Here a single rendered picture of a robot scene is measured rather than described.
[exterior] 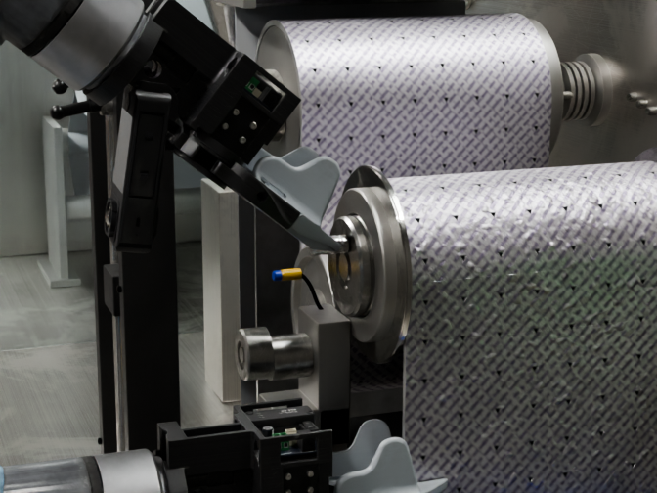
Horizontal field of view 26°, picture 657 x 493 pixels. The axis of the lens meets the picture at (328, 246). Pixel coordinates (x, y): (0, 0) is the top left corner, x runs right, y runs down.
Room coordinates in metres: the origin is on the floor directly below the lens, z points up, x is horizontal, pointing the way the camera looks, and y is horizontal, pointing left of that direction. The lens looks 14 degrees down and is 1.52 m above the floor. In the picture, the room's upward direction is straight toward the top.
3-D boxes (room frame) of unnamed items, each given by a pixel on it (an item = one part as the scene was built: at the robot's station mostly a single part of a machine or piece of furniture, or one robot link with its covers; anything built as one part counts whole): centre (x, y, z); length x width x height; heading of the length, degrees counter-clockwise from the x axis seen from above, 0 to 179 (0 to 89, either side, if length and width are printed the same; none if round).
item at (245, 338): (1.03, 0.06, 1.18); 0.04 x 0.02 x 0.04; 19
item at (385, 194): (1.03, -0.03, 1.25); 0.15 x 0.01 x 0.15; 19
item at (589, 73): (1.36, -0.22, 1.34); 0.07 x 0.07 x 0.07; 19
